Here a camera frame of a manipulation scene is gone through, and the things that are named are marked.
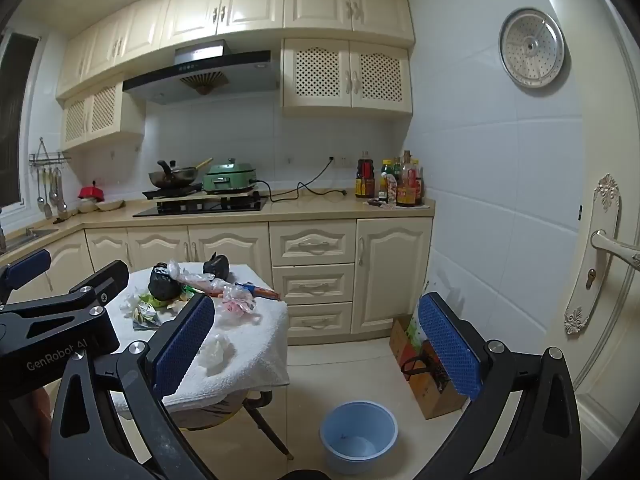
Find green electric cooker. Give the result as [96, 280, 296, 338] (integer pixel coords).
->
[202, 158, 260, 195]

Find cream wall cabinets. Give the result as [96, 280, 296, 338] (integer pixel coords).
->
[55, 0, 417, 101]

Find dark window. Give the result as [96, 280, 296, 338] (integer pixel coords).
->
[0, 32, 42, 207]

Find black wok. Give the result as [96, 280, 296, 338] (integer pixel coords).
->
[148, 158, 213, 190]

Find cream cabinet drawer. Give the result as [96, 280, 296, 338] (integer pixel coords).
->
[285, 302, 353, 338]
[270, 221, 357, 266]
[272, 265, 356, 306]

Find cream base cabinets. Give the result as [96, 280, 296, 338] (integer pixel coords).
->
[0, 200, 436, 346]

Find blue plastic bin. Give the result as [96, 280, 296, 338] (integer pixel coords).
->
[320, 400, 399, 476]

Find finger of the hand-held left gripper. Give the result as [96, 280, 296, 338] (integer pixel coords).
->
[0, 249, 52, 306]
[0, 260, 130, 323]

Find black plastic bag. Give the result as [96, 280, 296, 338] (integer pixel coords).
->
[148, 262, 182, 301]
[202, 252, 231, 281]

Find group of condiment bottles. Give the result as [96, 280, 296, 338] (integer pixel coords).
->
[355, 150, 426, 208]

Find steel spoon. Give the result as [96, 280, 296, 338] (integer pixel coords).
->
[54, 167, 69, 213]

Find clear pink plastic wrap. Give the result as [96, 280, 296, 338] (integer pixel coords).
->
[220, 284, 264, 325]

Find orange blue snack wrapper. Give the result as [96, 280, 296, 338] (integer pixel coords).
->
[234, 281, 279, 302]

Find green white carton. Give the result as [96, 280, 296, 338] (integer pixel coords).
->
[405, 300, 432, 356]

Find small white crumpled tissue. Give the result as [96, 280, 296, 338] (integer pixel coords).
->
[119, 292, 143, 320]

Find silver foil packet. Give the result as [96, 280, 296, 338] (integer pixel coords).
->
[131, 309, 163, 332]

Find green yellow snack packet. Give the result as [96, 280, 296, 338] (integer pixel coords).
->
[137, 291, 196, 311]

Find black power cable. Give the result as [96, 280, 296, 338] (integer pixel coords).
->
[255, 157, 348, 203]

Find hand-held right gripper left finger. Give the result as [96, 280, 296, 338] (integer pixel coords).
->
[48, 294, 218, 480]

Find brown cardboard box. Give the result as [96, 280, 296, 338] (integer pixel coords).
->
[407, 355, 468, 421]

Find ornate door handle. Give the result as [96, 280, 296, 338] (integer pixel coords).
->
[564, 174, 640, 337]

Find small black-legged table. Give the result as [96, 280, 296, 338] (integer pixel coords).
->
[177, 389, 296, 461]

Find person's left forearm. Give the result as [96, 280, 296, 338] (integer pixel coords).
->
[27, 385, 52, 457]

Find cream lattice-door cabinet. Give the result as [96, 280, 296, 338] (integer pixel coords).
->
[60, 74, 147, 152]
[281, 38, 415, 121]

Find clear plastic bag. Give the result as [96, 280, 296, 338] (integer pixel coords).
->
[167, 259, 213, 293]

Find cream door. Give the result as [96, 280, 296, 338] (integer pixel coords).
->
[525, 0, 640, 466]

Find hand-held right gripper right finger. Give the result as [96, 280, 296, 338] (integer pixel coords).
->
[415, 291, 583, 480]

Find steel utensil rack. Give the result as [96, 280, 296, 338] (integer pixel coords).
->
[29, 137, 71, 166]

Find steel range hood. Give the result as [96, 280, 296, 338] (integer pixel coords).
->
[122, 40, 281, 106]

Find black gas stove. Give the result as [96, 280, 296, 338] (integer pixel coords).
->
[132, 197, 268, 218]

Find red-sided cardboard box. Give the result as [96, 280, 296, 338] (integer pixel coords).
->
[389, 314, 426, 376]

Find steel sink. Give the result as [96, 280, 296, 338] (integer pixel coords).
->
[0, 226, 60, 253]

